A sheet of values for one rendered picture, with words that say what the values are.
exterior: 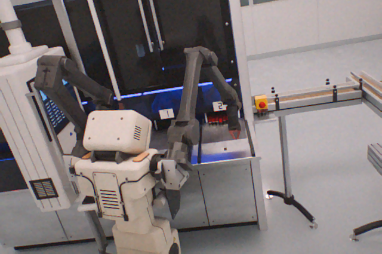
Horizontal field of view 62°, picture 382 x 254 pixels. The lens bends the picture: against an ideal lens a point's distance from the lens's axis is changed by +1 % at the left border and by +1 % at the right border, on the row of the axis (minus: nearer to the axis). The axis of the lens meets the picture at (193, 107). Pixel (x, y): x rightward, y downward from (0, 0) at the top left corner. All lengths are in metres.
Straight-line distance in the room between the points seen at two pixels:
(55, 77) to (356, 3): 6.32
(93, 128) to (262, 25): 5.61
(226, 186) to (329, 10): 5.10
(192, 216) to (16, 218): 1.32
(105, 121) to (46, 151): 0.56
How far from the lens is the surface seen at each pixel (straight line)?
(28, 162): 1.75
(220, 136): 1.91
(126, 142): 1.11
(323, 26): 6.85
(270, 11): 6.55
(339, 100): 2.22
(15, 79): 1.58
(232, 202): 2.36
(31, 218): 2.81
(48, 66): 1.19
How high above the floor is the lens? 1.78
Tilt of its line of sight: 22 degrees down
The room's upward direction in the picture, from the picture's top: 11 degrees counter-clockwise
